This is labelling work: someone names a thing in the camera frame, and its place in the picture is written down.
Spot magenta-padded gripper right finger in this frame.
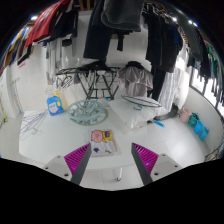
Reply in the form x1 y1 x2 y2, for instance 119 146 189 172
130 142 184 186

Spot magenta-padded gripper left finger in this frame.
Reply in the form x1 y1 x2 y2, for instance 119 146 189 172
42 142 92 186

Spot white pillow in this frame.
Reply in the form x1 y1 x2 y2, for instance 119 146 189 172
107 96 168 131

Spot round pale blue peg hanger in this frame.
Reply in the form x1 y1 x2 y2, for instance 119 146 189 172
67 99 108 126

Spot blue detergent bottle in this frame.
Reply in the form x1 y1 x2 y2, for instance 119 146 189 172
46 91 65 117

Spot green hoop hanger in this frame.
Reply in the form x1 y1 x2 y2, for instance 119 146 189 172
120 94 163 111

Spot blue plastic container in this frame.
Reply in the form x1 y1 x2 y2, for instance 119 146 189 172
193 120 204 135
199 126 210 142

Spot teal plastic container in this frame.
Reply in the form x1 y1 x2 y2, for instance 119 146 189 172
187 112 200 128

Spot grey garment on rack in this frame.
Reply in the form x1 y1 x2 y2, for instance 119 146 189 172
117 63 154 98

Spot black folding drying rack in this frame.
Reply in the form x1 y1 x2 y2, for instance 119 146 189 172
54 66 121 101

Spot clothes pile on rack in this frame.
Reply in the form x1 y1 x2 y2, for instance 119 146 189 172
78 59 108 71

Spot white hanging garments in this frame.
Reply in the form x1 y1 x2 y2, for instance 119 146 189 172
45 36 76 81

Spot dark hanging clothes row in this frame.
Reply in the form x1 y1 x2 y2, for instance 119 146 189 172
83 0 224 111

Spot colourful hanging clothes row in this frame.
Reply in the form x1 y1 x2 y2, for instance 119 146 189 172
0 0 79 68

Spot pile of wire hangers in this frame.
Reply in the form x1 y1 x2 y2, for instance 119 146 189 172
18 109 49 141

